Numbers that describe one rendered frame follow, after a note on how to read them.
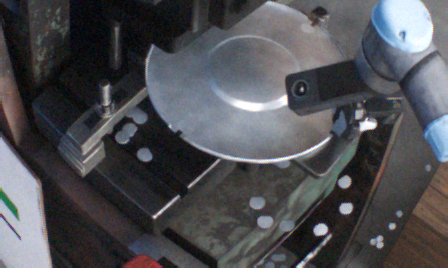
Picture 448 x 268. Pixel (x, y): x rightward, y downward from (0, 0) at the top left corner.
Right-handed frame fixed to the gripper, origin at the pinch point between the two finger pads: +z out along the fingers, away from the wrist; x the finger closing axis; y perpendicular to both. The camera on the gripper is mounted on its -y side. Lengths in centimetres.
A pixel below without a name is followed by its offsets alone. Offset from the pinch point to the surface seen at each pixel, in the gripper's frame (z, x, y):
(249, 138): 0.9, -0.8, -11.5
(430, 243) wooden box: 48, -16, 37
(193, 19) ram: -8.5, 11.8, -18.0
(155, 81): 3.5, 8.7, -22.5
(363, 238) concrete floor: 82, -5, 29
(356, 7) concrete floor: 110, 76, 47
